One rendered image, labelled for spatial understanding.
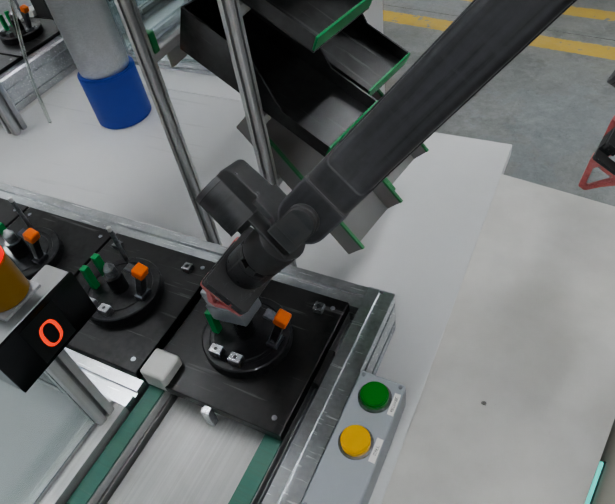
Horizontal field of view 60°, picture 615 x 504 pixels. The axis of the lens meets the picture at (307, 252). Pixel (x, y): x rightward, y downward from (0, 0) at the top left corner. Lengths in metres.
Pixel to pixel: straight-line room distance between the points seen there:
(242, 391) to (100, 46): 1.02
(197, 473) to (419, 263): 0.55
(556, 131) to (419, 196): 1.80
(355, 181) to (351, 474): 0.39
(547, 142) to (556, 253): 1.77
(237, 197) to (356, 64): 0.43
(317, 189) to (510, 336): 0.55
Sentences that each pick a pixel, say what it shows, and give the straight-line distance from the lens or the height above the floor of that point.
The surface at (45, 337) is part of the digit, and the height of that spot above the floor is 1.20.
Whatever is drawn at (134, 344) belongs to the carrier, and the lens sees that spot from 0.91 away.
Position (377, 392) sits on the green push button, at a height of 0.97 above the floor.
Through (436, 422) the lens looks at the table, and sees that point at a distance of 0.88.
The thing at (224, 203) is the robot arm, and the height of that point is 1.28.
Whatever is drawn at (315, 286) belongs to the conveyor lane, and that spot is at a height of 0.96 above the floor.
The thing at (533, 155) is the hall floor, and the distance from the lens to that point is 2.76.
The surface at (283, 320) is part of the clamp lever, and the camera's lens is 0.73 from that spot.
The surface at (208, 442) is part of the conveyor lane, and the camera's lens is 0.85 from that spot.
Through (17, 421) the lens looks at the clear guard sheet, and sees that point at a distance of 0.77.
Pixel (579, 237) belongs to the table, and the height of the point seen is 0.86.
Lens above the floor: 1.66
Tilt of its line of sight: 47 degrees down
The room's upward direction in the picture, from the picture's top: 11 degrees counter-clockwise
